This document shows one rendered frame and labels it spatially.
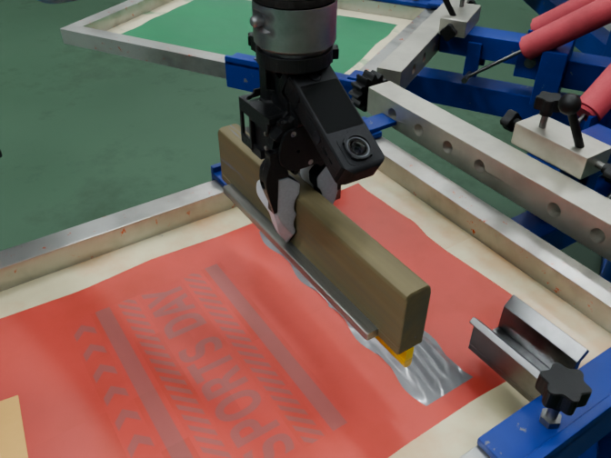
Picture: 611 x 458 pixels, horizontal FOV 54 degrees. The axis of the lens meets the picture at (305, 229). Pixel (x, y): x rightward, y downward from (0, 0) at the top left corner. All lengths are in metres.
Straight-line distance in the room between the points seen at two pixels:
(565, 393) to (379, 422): 0.19
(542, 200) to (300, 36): 0.47
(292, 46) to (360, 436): 0.38
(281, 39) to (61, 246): 0.45
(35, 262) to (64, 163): 2.25
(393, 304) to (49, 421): 0.38
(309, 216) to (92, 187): 2.30
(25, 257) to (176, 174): 2.03
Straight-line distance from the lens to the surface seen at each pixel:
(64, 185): 2.91
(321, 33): 0.54
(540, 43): 1.31
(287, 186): 0.60
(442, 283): 0.81
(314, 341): 0.72
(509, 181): 0.91
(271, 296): 0.77
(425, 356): 0.71
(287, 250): 0.65
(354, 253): 0.56
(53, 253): 0.85
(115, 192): 2.79
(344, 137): 0.53
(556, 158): 0.92
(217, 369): 0.70
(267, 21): 0.54
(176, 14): 1.79
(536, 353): 0.71
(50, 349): 0.77
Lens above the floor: 1.49
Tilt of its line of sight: 38 degrees down
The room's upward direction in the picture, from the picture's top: straight up
